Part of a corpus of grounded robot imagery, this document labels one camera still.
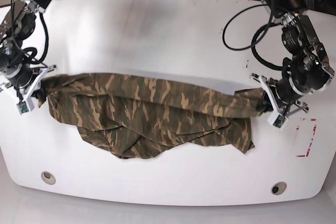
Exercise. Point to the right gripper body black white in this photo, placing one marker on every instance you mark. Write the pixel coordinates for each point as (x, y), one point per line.
(26, 84)

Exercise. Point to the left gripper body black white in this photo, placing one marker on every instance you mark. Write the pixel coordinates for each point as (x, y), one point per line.
(283, 99)

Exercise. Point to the camouflage t-shirt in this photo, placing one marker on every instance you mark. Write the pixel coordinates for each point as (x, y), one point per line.
(139, 117)

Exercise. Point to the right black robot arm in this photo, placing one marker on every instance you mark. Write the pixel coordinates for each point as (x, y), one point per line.
(19, 66)

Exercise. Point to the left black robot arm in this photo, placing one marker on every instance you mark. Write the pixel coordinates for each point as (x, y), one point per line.
(307, 71)

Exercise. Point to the red tape rectangle marking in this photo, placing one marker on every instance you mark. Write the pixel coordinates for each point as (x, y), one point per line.
(304, 137)

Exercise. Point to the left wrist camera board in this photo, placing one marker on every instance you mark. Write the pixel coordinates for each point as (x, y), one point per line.
(277, 120)

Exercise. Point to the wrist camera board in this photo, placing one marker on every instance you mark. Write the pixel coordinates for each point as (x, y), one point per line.
(25, 106)
(277, 120)

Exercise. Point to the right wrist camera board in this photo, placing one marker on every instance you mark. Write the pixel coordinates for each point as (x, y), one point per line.
(25, 106)

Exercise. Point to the left table cable grommet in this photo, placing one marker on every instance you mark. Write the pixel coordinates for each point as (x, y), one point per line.
(48, 178)

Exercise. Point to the table cable grommet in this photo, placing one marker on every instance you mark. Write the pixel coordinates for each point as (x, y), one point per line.
(48, 178)
(278, 188)

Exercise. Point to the right table cable grommet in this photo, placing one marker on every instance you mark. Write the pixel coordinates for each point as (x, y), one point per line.
(278, 188)

